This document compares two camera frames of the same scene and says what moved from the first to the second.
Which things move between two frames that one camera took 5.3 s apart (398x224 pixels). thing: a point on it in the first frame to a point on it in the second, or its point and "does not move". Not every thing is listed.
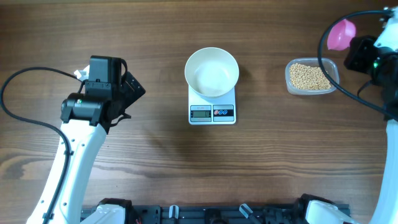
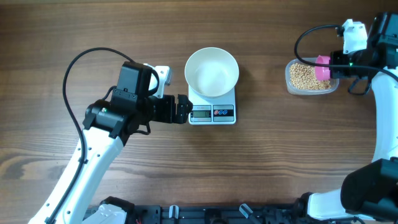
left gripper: [130, 96] to [168, 115]
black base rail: [155, 214] does not move
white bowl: [211, 72] does not move
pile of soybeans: [305, 77] does not move
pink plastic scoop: [341, 34] to [323, 73]
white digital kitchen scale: [204, 110] does not move
